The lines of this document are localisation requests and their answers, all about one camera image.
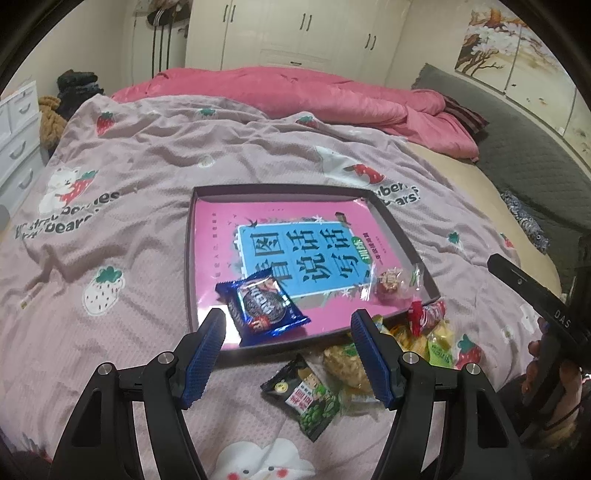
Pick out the pink strawberry print blanket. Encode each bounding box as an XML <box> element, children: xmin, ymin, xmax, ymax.
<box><xmin>0</xmin><ymin>95</ymin><xmax>561</xmax><ymax>480</ymax></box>

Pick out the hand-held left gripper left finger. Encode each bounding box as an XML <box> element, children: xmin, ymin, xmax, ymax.
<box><xmin>48</xmin><ymin>308</ymin><xmax>227</xmax><ymax>480</ymax></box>

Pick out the beige bed sheet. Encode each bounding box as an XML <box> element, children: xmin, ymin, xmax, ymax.
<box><xmin>406</xmin><ymin>143</ymin><xmax>561</xmax><ymax>296</ymax></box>

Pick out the pink and blue book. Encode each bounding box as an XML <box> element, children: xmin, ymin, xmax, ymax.
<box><xmin>193</xmin><ymin>198</ymin><xmax>416</xmax><ymax>352</ymax></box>

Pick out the clear-wrapped round pastry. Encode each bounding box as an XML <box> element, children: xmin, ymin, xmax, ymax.
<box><xmin>375</xmin><ymin>264</ymin><xmax>424</xmax><ymax>304</ymax></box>

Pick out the grey quilted headboard cushion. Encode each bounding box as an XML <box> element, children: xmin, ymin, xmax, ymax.
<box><xmin>411</xmin><ymin>65</ymin><xmax>591</xmax><ymax>287</ymax></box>

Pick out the yellow snack packet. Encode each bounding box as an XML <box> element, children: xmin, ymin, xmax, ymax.
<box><xmin>381</xmin><ymin>322</ymin><xmax>431</xmax><ymax>361</ymax></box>

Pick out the white drawer unit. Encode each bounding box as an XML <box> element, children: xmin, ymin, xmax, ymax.
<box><xmin>0</xmin><ymin>80</ymin><xmax>47</xmax><ymax>204</ymax></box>

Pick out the dark striped pillow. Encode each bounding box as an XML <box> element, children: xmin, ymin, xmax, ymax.
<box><xmin>443</xmin><ymin>95</ymin><xmax>490</xmax><ymax>134</ymax></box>

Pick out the clear rice cracker packet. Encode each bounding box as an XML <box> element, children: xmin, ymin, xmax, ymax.
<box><xmin>322</xmin><ymin>344</ymin><xmax>372</xmax><ymax>393</ymax></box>

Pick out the pink quilt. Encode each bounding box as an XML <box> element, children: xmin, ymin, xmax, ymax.
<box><xmin>111</xmin><ymin>67</ymin><xmax>481</xmax><ymax>162</ymax></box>

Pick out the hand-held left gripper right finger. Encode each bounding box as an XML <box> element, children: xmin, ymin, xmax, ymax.
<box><xmin>350</xmin><ymin>309</ymin><xmax>532</xmax><ymax>480</ymax></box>

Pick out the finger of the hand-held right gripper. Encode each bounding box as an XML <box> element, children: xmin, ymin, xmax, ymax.
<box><xmin>487</xmin><ymin>253</ymin><xmax>550</xmax><ymax>308</ymax></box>

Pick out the red snack packet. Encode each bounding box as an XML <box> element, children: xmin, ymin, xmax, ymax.
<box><xmin>407</xmin><ymin>300</ymin><xmax>446</xmax><ymax>335</ymax></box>

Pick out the tree wall painting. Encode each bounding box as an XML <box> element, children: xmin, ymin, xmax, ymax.
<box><xmin>455</xmin><ymin>9</ymin><xmax>591</xmax><ymax>153</ymax></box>

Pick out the black green pea packet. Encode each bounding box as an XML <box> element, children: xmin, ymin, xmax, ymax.
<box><xmin>260</xmin><ymin>354</ymin><xmax>343</xmax><ymax>441</ymax></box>

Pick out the dark clothes pile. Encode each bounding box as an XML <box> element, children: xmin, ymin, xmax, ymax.
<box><xmin>56</xmin><ymin>69</ymin><xmax>100</xmax><ymax>116</ymax></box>

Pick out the coat rack with clothes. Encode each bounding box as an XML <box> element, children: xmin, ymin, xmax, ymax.
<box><xmin>134</xmin><ymin>0</ymin><xmax>192</xmax><ymax>75</ymax></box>

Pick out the dark shallow box tray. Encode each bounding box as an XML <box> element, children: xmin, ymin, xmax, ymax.
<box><xmin>184</xmin><ymin>184</ymin><xmax>441</xmax><ymax>370</ymax></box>

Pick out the blue cookie packet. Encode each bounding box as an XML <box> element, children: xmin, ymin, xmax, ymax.
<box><xmin>215</xmin><ymin>271</ymin><xmax>311</xmax><ymax>347</ymax></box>

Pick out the blue patterned cloth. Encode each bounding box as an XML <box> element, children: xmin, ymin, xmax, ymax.
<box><xmin>501</xmin><ymin>190</ymin><xmax>552</xmax><ymax>252</ymax></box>

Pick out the person's right hand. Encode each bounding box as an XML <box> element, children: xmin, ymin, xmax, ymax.
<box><xmin>522</xmin><ymin>340</ymin><xmax>585</xmax><ymax>432</ymax></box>

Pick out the cream wardrobe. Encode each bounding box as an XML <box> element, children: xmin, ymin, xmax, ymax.
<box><xmin>185</xmin><ymin>0</ymin><xmax>409</xmax><ymax>86</ymax></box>

